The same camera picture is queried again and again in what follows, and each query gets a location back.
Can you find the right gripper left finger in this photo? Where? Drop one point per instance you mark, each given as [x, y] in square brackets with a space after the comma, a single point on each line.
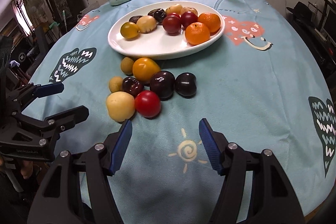
[58, 199]

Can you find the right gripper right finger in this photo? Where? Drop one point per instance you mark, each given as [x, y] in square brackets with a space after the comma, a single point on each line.
[273, 199]

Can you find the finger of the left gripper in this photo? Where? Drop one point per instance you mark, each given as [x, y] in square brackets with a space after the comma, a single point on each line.
[44, 90]
[60, 118]

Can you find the pale yellow round fruit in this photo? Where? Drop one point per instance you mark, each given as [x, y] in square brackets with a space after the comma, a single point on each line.
[120, 106]

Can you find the small tan longan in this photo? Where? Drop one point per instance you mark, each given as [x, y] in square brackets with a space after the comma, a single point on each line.
[126, 65]
[115, 84]

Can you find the dark purple plum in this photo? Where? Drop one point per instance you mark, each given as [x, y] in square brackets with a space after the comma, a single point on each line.
[162, 84]
[186, 84]
[132, 86]

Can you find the bright red tomato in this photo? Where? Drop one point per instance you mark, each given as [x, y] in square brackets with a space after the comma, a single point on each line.
[148, 104]

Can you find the orange yellow persimmon tomato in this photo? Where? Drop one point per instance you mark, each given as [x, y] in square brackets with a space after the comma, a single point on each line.
[144, 68]

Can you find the olive yellow round fruit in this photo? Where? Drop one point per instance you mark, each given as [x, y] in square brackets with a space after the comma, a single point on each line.
[129, 30]

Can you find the tan round pear fruit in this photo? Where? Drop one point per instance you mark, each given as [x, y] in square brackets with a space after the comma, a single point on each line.
[146, 24]

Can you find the large dark red plum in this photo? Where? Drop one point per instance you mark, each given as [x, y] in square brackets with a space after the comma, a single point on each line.
[172, 24]

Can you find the large orange mandarin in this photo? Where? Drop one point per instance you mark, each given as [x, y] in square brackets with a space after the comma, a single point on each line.
[197, 33]

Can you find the small orange mandarin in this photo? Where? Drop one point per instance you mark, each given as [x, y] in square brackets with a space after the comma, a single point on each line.
[212, 21]

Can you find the left hand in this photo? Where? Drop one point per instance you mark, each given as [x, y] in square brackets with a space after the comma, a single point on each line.
[26, 167]

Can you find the standing electric fan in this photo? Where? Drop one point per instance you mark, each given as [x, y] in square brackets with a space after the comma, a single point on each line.
[36, 10]

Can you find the light blue printed tablecloth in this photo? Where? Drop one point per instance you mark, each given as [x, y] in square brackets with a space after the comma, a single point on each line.
[267, 92]

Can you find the white oval plate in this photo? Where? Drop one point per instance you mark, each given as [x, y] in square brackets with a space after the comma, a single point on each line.
[158, 44]

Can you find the dark brown date left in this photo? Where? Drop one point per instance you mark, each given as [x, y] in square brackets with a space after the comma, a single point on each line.
[134, 19]

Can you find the dark brown date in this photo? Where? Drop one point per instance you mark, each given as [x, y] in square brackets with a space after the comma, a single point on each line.
[158, 14]
[134, 19]

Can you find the dark brown date right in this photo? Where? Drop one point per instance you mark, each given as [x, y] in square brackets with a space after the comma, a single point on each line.
[158, 14]

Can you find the small red cherry tomato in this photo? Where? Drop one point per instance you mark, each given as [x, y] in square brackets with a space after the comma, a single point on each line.
[174, 14]

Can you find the yellow apricot on plate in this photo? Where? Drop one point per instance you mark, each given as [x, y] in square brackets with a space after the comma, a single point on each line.
[174, 9]

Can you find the red plum on plate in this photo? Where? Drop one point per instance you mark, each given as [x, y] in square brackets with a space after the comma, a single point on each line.
[188, 18]

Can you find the peach apricot on plate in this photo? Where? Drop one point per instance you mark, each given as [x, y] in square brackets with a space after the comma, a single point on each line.
[190, 9]

